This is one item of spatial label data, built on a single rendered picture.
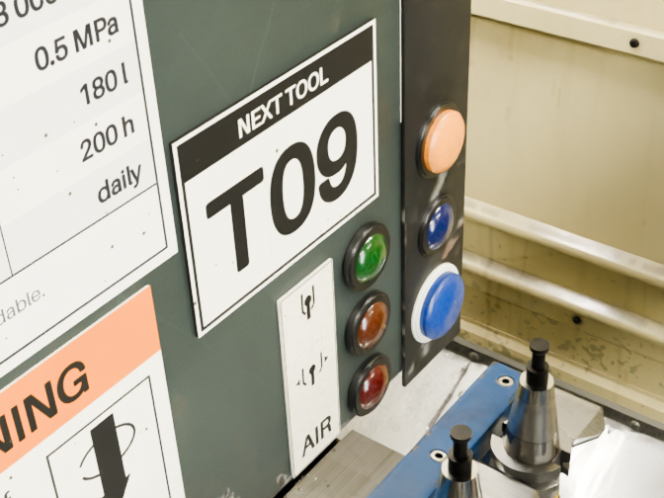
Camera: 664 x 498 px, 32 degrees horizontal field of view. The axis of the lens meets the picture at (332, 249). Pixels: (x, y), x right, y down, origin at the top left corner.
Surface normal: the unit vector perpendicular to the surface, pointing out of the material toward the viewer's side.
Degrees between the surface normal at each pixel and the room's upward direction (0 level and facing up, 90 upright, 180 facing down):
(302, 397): 90
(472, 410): 0
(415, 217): 90
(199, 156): 90
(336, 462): 0
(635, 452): 25
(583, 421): 0
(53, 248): 90
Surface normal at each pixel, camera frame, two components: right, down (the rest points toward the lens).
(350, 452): -0.04, -0.81
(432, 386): -0.28, -0.54
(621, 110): -0.60, 0.48
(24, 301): 0.80, 0.32
